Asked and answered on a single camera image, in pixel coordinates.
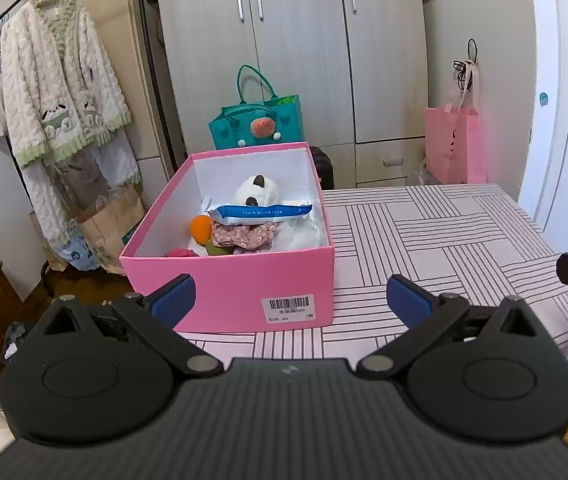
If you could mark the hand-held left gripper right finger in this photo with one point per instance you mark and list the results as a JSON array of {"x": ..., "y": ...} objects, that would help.
[{"x": 409, "y": 300}]

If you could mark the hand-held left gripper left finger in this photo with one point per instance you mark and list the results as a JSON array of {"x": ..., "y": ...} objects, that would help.
[{"x": 174, "y": 300}]

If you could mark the red strawberry plush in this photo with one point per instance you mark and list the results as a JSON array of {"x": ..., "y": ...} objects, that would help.
[{"x": 181, "y": 252}]

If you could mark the green round pad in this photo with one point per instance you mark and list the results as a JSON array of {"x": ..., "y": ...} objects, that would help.
[{"x": 216, "y": 250}]

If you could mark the pink cardboard box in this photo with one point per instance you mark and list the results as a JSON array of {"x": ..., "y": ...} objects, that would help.
[{"x": 244, "y": 280}]

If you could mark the pink floral cloth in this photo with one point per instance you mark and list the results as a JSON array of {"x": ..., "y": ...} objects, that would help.
[{"x": 244, "y": 235}]

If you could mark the blue wet wipes packet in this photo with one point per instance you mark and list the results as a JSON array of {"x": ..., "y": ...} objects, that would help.
[{"x": 264, "y": 214}]

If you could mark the white plush cat toy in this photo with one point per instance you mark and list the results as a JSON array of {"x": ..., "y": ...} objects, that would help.
[{"x": 259, "y": 192}]

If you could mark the striped tablecloth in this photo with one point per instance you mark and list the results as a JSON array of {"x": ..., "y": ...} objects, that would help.
[{"x": 439, "y": 240}]

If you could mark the brown paper bag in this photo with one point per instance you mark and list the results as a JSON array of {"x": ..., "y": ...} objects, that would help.
[{"x": 114, "y": 230}]

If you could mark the white door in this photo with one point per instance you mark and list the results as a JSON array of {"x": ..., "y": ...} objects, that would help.
[{"x": 564, "y": 170}]

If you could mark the blue printed plastic bag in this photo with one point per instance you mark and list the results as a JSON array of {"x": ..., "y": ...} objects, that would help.
[{"x": 79, "y": 252}]

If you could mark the clear plastic bag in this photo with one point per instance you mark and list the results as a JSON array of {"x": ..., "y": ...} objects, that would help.
[{"x": 421, "y": 172}]

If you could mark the black suitcase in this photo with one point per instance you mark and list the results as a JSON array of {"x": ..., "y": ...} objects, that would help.
[{"x": 324, "y": 170}]

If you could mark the pink shopping bag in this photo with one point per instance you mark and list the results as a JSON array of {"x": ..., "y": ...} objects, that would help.
[{"x": 456, "y": 150}]

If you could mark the white fluffy pants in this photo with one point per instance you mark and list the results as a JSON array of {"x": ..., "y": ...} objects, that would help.
[{"x": 44, "y": 200}]

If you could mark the blue round sticker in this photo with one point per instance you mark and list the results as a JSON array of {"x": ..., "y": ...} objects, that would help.
[{"x": 543, "y": 100}]

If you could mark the black clothes rack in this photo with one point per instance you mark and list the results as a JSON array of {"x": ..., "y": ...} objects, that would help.
[{"x": 168, "y": 110}]

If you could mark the teal tote bag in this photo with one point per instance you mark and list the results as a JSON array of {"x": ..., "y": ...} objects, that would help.
[{"x": 284, "y": 125}]

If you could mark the pale pink hanging tote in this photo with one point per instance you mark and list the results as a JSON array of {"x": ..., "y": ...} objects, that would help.
[{"x": 471, "y": 90}]

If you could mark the white fluffy cardigan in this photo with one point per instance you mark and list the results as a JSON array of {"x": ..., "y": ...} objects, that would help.
[{"x": 64, "y": 85}]

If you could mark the tan wooden panel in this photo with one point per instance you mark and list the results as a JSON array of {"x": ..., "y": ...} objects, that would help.
[{"x": 124, "y": 60}]

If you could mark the beige wardrobe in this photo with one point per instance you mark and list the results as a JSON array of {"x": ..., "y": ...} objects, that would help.
[{"x": 304, "y": 60}]

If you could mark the black wall hook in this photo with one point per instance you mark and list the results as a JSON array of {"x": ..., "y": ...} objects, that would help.
[{"x": 472, "y": 45}]

